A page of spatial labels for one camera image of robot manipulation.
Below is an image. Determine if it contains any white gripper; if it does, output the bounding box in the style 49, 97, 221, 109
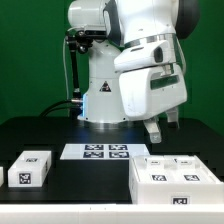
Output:
119, 64, 187, 144

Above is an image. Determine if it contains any white door panel with marker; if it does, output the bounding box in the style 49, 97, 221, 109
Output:
174, 156, 219, 184

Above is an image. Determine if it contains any white cabinet body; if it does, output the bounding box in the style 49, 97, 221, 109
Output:
129, 155, 224, 205

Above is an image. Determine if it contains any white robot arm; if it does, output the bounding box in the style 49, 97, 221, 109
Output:
68, 0, 200, 143

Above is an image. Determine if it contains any white base marker plate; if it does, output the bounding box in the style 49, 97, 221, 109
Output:
60, 144, 149, 160

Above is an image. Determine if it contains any white L-shaped corner fence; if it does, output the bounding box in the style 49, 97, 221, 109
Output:
0, 179, 224, 224

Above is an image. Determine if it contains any white box with marker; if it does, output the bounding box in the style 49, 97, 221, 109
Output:
8, 151, 52, 187

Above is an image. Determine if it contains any white block at left edge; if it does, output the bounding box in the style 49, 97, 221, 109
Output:
0, 167, 4, 187

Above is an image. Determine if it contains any black cable bundle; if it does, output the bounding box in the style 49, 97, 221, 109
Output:
38, 99, 83, 118

